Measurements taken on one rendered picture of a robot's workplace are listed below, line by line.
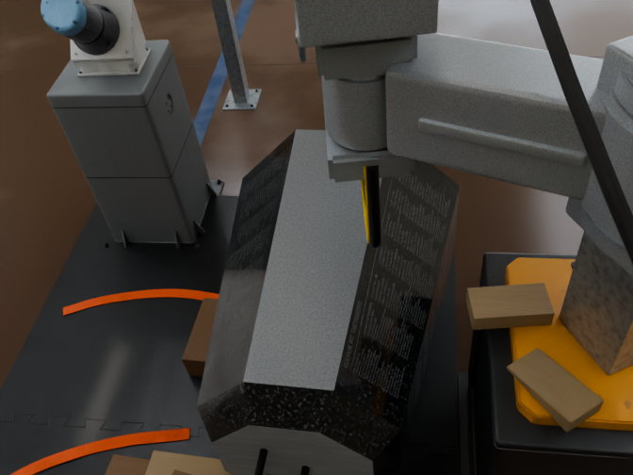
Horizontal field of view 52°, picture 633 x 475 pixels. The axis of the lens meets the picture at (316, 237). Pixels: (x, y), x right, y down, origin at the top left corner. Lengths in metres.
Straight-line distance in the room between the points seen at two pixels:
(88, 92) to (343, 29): 1.63
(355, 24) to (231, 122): 2.64
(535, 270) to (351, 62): 0.84
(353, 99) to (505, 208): 1.86
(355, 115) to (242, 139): 2.27
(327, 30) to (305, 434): 0.92
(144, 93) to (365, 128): 1.34
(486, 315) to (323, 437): 0.51
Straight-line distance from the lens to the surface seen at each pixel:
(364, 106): 1.40
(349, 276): 1.77
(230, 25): 3.66
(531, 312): 1.72
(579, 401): 1.61
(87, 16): 2.53
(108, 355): 2.83
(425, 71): 1.31
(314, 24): 1.20
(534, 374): 1.65
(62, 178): 3.78
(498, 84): 1.28
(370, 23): 1.21
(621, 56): 1.24
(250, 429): 1.64
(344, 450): 1.65
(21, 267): 3.38
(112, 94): 2.64
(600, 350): 1.68
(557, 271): 1.88
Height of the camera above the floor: 2.18
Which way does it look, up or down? 46 degrees down
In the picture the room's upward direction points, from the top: 8 degrees counter-clockwise
